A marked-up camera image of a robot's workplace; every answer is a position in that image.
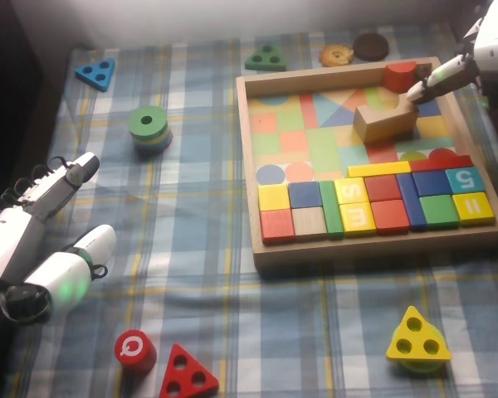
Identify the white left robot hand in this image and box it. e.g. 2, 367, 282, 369
0, 151, 117, 327

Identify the natural wooden arch block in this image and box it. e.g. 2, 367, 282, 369
353, 93, 420, 145

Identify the red semicircle block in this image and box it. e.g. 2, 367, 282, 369
383, 61, 418, 93

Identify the red cylinder block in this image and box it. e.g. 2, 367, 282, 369
114, 329, 158, 373

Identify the blue triangle with holes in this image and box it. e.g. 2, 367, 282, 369
74, 57, 116, 93

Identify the red triangle with holes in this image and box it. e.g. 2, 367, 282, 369
159, 342, 220, 398

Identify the green triangle with holes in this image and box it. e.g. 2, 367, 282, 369
244, 44, 287, 71

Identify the yellow triangle with holes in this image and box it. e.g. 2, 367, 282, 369
385, 305, 452, 362

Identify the dark brown round cookie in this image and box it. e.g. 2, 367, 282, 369
352, 32, 390, 62

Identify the tan flower-shaped cookie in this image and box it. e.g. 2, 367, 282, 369
319, 43, 354, 67

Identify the blue plaid tablecloth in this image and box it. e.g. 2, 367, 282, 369
3, 24, 498, 398

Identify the wooden tray with colourful print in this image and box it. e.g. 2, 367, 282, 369
235, 56, 498, 273

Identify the light green round disc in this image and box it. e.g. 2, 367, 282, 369
399, 327, 447, 373

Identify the blue ring disc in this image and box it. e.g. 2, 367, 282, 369
131, 135, 173, 153

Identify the yellow ring disc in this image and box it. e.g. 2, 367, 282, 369
129, 131, 169, 144

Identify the green ring disc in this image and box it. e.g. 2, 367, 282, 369
127, 105, 168, 138

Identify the red ring disc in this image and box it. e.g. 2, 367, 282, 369
134, 130, 174, 158

